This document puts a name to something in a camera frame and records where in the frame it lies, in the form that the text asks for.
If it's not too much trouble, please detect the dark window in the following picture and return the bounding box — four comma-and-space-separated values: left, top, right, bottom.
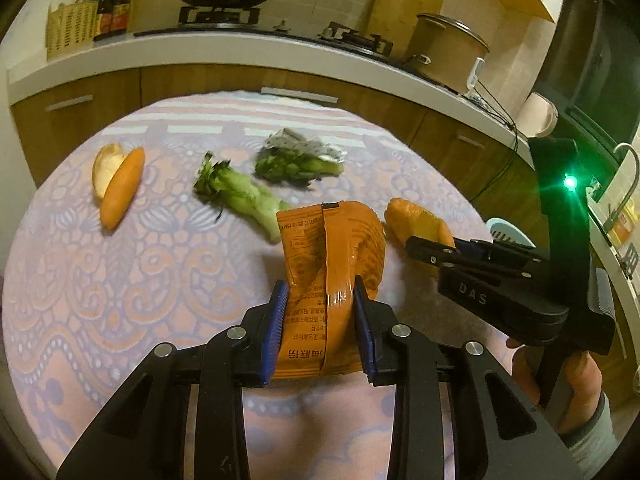
535, 0, 640, 131

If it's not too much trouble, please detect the leafy green vegetable scrap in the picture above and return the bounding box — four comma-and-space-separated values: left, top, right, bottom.
255, 152, 346, 186

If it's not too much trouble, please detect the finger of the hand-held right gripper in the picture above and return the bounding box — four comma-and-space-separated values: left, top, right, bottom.
405, 235, 532, 282
452, 238, 549, 265

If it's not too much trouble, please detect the light blue perforated basket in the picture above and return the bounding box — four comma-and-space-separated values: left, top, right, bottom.
486, 217, 536, 248

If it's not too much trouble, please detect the brown rice cooker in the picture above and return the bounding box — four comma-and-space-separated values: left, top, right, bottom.
404, 13, 490, 95

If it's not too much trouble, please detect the orange carrot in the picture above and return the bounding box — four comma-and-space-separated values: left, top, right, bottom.
99, 147, 147, 231

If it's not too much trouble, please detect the orange snack packet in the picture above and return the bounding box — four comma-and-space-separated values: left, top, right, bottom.
276, 200, 387, 378

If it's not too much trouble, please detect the yellow detergent bottle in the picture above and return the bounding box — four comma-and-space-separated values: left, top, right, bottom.
610, 210, 633, 243

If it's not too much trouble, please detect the pale green vegetable stem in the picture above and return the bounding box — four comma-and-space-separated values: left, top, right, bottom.
193, 152, 292, 245

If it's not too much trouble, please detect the black power cable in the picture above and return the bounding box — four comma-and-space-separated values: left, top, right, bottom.
475, 122, 519, 198

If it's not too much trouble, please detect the metal kitchen faucet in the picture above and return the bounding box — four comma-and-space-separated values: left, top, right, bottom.
602, 142, 640, 226

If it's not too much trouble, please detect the black gas cooktop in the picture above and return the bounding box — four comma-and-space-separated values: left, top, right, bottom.
134, 5, 396, 58

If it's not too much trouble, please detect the wooden cutting board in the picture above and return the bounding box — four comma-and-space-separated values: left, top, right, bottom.
367, 0, 446, 58

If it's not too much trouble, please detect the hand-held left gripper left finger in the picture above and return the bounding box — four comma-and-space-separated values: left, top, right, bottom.
56, 280, 292, 480

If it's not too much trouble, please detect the white plug-in timer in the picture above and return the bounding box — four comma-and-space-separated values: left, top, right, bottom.
467, 57, 487, 92

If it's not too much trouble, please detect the pink floral tablecloth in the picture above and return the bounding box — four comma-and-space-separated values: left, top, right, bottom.
2, 91, 506, 480

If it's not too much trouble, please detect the metal perforated holder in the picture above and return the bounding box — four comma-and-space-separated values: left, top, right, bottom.
622, 242, 640, 278

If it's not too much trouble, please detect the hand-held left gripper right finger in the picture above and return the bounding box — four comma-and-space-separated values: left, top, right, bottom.
352, 276, 583, 480

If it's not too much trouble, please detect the person's right hand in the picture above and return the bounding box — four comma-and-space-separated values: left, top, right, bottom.
505, 337, 607, 436

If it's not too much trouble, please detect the white electric kettle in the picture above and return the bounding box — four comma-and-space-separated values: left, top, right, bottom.
517, 92, 558, 138

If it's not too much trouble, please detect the yellow plastic basket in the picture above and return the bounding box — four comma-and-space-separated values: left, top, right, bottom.
46, 0, 99, 61

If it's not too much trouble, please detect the dark sauce bottle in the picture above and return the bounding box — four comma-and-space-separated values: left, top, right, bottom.
111, 0, 136, 36
94, 0, 115, 41

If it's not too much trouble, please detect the person's right forearm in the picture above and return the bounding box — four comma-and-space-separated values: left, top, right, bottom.
565, 392, 621, 467

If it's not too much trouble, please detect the orange bread piece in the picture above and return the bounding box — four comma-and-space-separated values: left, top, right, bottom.
384, 197, 456, 256

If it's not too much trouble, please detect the crumpled white wrapper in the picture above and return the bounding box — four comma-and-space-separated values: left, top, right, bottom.
263, 128, 348, 163

